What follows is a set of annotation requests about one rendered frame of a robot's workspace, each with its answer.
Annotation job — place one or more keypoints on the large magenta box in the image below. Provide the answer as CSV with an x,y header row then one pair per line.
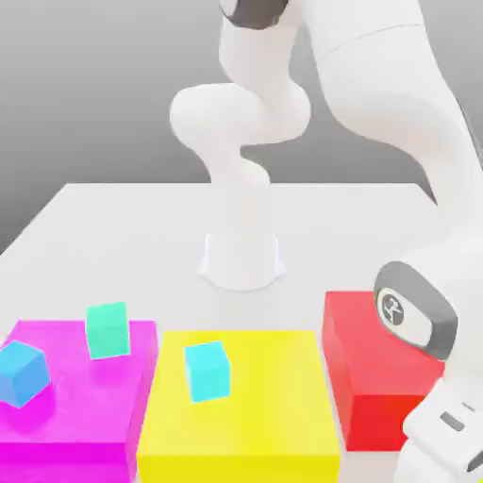
x,y
86,407

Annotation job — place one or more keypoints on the small green cube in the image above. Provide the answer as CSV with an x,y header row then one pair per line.
x,y
107,332

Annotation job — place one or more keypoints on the large yellow box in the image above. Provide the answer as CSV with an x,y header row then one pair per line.
x,y
264,396

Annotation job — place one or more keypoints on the small blue cube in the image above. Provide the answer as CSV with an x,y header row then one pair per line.
x,y
22,373

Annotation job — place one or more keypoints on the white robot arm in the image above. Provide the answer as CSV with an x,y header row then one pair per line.
x,y
381,94

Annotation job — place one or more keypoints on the small cyan cube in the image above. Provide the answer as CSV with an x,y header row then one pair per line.
x,y
207,373

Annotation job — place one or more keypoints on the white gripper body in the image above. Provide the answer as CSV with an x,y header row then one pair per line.
x,y
430,464

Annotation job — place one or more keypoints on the large red box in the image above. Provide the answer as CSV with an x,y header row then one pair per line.
x,y
362,362

